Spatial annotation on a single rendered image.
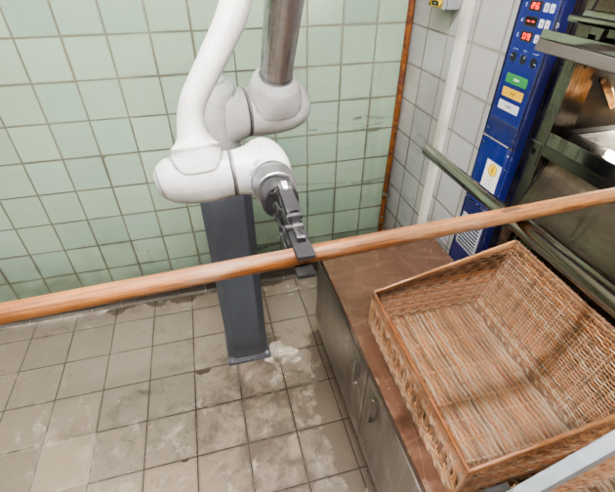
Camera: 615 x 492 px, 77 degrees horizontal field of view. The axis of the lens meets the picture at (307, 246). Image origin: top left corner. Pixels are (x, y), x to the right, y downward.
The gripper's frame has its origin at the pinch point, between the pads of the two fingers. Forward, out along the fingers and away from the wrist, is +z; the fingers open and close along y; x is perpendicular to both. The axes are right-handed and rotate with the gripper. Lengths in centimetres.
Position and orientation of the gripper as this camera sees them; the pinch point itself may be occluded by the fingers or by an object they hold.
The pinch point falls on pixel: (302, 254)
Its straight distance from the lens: 64.1
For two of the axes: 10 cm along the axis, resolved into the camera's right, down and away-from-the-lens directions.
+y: 0.0, 7.9, 6.2
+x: -9.7, 1.6, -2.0
